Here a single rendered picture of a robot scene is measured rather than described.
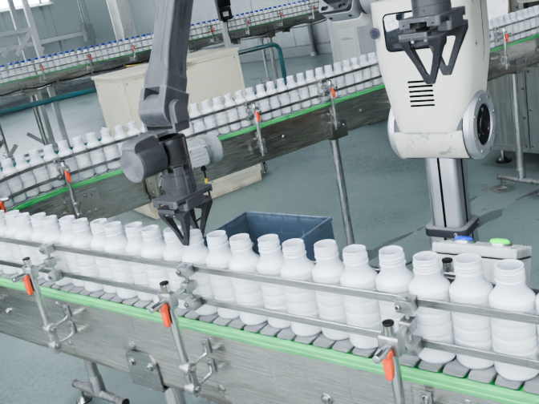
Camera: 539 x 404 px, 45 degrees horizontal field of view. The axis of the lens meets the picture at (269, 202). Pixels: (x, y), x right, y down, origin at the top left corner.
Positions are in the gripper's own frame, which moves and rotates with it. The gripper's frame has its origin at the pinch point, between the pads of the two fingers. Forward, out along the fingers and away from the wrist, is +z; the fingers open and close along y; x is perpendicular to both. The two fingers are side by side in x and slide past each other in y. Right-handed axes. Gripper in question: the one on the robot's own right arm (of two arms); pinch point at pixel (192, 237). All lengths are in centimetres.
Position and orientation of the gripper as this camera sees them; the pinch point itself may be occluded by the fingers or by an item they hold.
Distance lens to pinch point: 123.7
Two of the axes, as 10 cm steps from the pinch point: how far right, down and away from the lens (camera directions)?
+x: 7.9, 0.5, -6.2
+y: -5.9, 3.5, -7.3
